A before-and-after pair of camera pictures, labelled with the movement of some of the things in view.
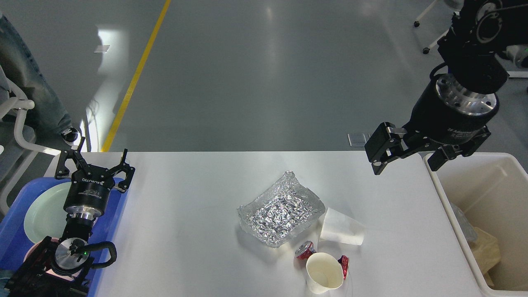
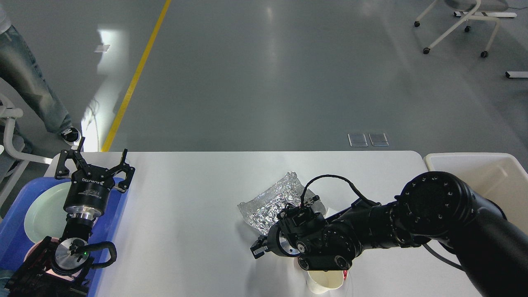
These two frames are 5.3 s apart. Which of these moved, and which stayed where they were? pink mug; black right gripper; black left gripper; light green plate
Moved: black right gripper
Stayed: black left gripper; light green plate; pink mug
